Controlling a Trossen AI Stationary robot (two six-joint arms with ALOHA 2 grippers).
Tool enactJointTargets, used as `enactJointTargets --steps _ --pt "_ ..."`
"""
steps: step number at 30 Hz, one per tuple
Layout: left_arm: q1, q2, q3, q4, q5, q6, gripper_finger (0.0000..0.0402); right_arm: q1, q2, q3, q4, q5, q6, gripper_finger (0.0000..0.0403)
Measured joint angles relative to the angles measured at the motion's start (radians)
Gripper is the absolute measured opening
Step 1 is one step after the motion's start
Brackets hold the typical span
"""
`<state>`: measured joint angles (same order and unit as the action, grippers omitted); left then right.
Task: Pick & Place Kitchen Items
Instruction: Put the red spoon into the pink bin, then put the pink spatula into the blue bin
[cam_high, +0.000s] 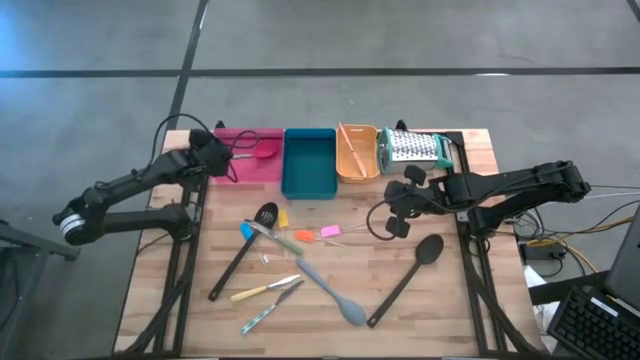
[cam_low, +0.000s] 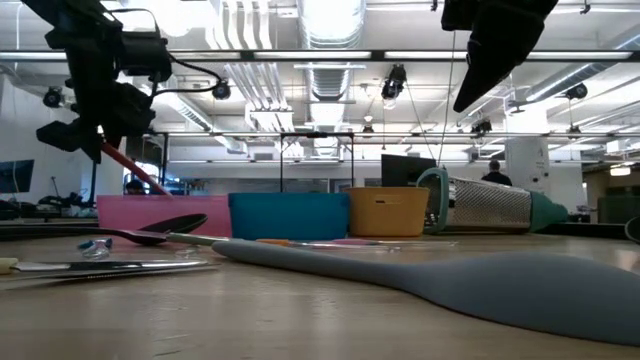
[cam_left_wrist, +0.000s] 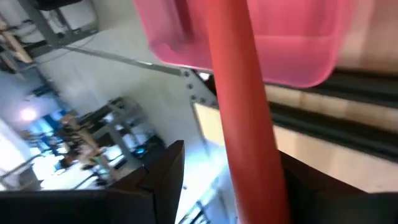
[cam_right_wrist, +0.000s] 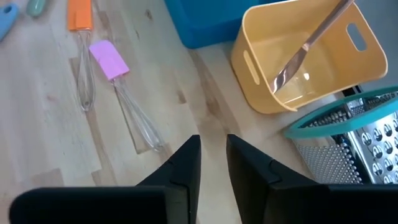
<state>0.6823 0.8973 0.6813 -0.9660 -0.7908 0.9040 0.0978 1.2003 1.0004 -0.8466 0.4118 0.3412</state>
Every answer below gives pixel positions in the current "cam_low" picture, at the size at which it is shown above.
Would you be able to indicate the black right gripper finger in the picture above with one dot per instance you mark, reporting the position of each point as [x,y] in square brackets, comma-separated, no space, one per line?
[495,55]

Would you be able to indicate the red silicone spoon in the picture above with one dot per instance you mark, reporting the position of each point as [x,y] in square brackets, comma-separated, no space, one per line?
[135,167]

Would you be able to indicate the black slotted spoon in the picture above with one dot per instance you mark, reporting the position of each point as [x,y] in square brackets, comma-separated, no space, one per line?
[175,223]

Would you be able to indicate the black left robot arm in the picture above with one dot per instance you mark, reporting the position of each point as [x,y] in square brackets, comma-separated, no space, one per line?
[65,15]

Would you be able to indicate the black ceiling spotlight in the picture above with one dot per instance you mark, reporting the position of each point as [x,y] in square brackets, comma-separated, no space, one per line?
[221,91]
[52,97]
[481,126]
[576,91]

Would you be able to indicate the person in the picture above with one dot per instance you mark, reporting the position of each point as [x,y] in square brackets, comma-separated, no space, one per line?
[496,175]
[134,187]

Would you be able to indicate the pink plastic bin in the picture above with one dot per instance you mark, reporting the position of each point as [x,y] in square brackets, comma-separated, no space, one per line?
[120,210]

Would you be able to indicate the black screen on stand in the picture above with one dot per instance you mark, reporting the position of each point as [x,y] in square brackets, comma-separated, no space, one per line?
[407,170]

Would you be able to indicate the yellow plastic bin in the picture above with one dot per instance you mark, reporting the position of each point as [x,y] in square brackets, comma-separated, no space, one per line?
[387,212]

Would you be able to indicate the teal plastic bin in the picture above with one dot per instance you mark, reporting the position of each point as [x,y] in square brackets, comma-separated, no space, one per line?
[290,215]

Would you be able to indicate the green cabinet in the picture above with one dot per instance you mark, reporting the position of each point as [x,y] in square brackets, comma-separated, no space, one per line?
[617,210]

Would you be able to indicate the grey-blue silicone spoon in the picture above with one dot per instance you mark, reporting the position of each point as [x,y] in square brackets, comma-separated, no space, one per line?
[500,290]

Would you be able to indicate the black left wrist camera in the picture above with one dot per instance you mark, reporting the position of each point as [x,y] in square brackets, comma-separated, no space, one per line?
[147,57]

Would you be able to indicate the dark wall screen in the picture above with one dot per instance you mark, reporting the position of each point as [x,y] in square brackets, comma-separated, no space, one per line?
[15,176]

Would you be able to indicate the black overhead camera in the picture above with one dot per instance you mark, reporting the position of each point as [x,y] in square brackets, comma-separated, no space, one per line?
[395,82]

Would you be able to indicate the black aluminium frame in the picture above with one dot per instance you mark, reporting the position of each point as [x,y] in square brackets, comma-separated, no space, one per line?
[30,231]
[585,230]

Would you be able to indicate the black overhead frame bar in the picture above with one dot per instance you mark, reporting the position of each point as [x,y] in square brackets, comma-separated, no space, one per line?
[377,55]

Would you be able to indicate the silver ventilation duct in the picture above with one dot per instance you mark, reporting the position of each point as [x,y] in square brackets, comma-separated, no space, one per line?
[330,30]

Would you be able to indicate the black metal rack frame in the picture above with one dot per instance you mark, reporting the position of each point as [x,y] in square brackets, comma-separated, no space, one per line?
[281,160]

